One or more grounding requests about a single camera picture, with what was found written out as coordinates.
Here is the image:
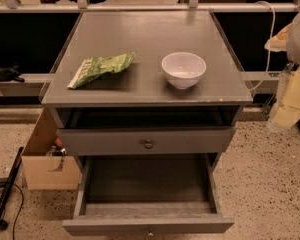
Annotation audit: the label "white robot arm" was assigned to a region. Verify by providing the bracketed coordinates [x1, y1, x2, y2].
[265, 12, 300, 133]

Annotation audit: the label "grey upper drawer with knob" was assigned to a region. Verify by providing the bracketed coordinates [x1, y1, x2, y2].
[57, 127, 235, 156]

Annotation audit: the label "grey wooden drawer cabinet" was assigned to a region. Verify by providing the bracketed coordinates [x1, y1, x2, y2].
[38, 9, 254, 172]

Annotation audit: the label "white bowl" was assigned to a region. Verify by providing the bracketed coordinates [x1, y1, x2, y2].
[161, 52, 207, 89]

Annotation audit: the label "green chip bag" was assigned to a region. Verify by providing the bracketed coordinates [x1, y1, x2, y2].
[68, 51, 136, 89]

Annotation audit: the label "items inside cardboard box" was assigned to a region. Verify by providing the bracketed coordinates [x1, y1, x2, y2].
[46, 138, 67, 156]

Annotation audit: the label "cardboard box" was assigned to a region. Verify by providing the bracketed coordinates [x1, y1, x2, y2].
[21, 109, 81, 190]

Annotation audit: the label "black bag on shelf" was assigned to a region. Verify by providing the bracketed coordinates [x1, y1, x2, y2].
[0, 65, 25, 82]

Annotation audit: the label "black stand bar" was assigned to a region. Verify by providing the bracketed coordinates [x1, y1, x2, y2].
[0, 147, 23, 231]

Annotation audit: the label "white cable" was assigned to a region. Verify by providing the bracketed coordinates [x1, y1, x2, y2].
[248, 0, 277, 92]

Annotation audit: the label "black floor cable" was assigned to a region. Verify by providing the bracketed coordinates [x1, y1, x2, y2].
[0, 182, 25, 240]

